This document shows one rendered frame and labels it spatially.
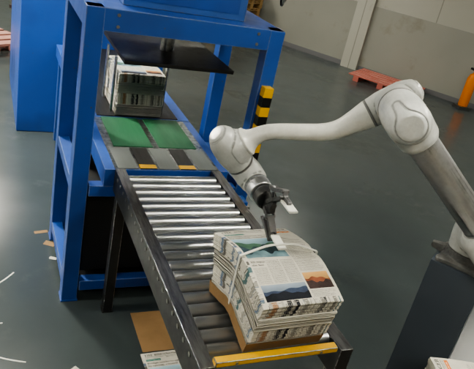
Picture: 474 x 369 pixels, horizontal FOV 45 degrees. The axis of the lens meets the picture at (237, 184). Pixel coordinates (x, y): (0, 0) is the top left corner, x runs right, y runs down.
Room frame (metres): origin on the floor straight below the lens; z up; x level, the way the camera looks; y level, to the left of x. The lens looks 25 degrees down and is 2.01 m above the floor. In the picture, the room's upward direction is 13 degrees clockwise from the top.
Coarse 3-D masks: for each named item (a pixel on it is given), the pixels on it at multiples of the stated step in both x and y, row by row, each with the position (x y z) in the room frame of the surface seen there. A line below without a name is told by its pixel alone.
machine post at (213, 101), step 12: (216, 48) 3.38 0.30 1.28; (228, 48) 3.36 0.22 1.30; (228, 60) 3.36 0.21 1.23; (216, 84) 3.34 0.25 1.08; (216, 96) 3.35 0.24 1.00; (204, 108) 3.39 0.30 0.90; (216, 108) 3.36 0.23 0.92; (204, 120) 3.35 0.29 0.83; (216, 120) 3.36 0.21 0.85; (204, 132) 3.33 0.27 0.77
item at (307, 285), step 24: (264, 264) 1.52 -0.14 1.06; (288, 264) 1.56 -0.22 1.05; (312, 264) 1.59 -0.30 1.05; (240, 288) 1.50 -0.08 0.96; (264, 288) 1.43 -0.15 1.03; (288, 288) 1.46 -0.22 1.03; (312, 288) 1.49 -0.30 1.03; (336, 288) 1.52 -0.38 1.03; (240, 312) 1.48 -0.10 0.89; (264, 312) 1.37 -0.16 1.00; (288, 312) 1.41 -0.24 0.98; (312, 312) 1.46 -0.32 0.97; (336, 312) 1.50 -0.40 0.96; (264, 336) 1.41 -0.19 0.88; (288, 336) 1.45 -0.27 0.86
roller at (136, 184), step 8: (136, 184) 2.37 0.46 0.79; (144, 184) 2.39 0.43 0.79; (152, 184) 2.41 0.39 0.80; (160, 184) 2.43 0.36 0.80; (168, 184) 2.45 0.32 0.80; (176, 184) 2.46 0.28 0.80; (184, 184) 2.48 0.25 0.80; (192, 184) 2.50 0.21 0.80; (200, 184) 2.52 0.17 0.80; (208, 184) 2.54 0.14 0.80; (216, 184) 2.56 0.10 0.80
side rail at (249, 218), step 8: (216, 176) 2.65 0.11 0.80; (224, 176) 2.67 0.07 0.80; (224, 184) 2.57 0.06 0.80; (232, 192) 2.51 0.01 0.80; (232, 200) 2.43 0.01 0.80; (240, 200) 2.45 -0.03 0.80; (240, 208) 2.36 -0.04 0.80; (248, 216) 2.30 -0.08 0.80; (256, 224) 2.24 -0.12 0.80; (328, 328) 1.62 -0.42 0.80; (336, 328) 1.63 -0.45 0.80; (336, 336) 1.59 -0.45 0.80; (336, 344) 1.55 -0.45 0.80; (344, 344) 1.55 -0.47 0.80; (336, 352) 1.53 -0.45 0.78; (344, 352) 1.52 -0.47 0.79; (320, 360) 1.59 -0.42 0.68; (328, 360) 1.55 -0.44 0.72; (336, 360) 1.52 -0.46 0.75; (344, 360) 1.53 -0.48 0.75; (328, 368) 1.54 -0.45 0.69; (336, 368) 1.52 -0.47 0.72; (344, 368) 1.54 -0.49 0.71
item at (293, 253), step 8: (240, 248) 1.58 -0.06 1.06; (248, 248) 1.59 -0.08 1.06; (264, 248) 1.62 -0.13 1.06; (272, 248) 1.63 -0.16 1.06; (288, 248) 1.65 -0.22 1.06; (296, 248) 1.67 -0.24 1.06; (304, 248) 1.68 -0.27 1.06; (248, 256) 1.55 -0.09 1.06; (256, 256) 1.56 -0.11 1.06; (264, 256) 1.57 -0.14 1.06; (272, 256) 1.58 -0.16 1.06; (280, 256) 1.59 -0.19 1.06; (288, 256) 1.60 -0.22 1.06; (296, 256) 1.61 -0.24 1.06; (304, 256) 1.62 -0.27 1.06; (312, 256) 1.64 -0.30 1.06; (240, 264) 1.53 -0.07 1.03; (232, 272) 1.57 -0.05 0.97; (240, 272) 1.52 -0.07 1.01; (232, 280) 1.56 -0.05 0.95; (232, 296) 1.55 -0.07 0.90; (232, 304) 1.53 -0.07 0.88
